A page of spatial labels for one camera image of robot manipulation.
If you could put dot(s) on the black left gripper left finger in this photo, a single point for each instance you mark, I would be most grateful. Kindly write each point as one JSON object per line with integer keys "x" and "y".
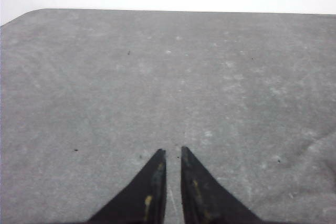
{"x": 143, "y": 200}

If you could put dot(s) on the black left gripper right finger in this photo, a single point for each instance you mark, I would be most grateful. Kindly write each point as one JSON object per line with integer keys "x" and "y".
{"x": 204, "y": 200}

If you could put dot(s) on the grey felt table mat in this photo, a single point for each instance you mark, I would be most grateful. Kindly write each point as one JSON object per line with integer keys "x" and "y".
{"x": 89, "y": 95}

